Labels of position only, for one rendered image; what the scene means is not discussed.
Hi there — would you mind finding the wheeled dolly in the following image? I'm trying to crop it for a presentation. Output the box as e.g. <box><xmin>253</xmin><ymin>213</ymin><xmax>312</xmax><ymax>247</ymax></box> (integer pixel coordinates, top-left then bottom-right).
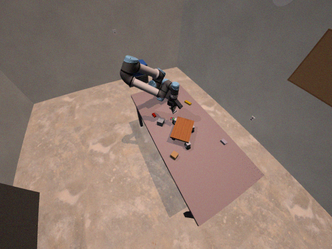
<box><xmin>170</xmin><ymin>117</ymin><xmax>195</xmax><ymax>150</ymax></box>

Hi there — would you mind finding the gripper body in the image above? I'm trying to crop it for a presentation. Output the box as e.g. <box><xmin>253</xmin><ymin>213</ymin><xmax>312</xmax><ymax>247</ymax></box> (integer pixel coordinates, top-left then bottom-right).
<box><xmin>167</xmin><ymin>95</ymin><xmax>177</xmax><ymax>107</ymax></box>

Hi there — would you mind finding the small brown box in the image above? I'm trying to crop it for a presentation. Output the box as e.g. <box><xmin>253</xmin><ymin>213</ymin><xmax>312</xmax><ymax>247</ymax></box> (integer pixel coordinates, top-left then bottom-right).
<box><xmin>170</xmin><ymin>151</ymin><xmax>178</xmax><ymax>160</ymax></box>

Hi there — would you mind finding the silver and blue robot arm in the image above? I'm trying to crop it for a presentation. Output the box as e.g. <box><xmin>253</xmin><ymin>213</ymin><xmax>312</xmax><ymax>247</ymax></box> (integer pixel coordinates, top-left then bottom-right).
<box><xmin>120</xmin><ymin>56</ymin><xmax>179</xmax><ymax>101</ymax></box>

